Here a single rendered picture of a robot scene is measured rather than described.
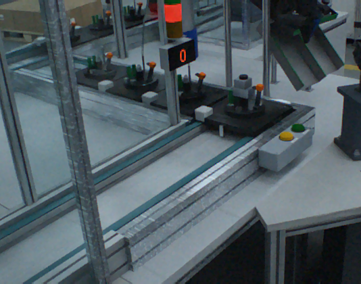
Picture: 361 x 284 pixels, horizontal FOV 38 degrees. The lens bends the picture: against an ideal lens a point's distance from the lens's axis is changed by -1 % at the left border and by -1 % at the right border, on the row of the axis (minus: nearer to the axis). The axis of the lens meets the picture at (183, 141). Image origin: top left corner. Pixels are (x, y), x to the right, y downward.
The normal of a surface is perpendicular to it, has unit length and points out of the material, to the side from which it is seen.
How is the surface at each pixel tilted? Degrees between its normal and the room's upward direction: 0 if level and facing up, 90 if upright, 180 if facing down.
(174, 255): 0
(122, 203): 0
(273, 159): 90
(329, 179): 0
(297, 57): 45
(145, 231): 90
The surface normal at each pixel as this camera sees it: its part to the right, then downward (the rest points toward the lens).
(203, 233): -0.07, -0.89
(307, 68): 0.40, -0.41
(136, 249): 0.76, 0.25
